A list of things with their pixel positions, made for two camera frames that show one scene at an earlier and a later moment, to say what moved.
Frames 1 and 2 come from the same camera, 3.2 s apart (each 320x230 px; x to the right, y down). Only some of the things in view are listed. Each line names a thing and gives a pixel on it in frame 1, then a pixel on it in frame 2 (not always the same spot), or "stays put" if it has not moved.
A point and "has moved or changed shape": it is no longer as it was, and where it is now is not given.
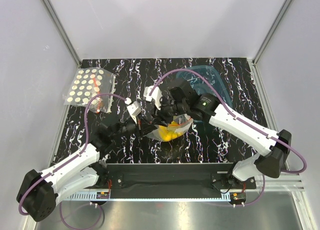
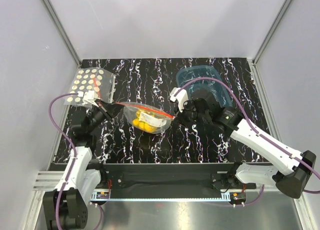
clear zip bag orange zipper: (180, 124) has moved or changed shape
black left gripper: (143, 127) -> (109, 110)
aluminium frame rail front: (240, 196) stays put
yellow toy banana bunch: (168, 133) has moved or changed shape
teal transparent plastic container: (203, 87) stays put
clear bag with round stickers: (88, 82) stays put
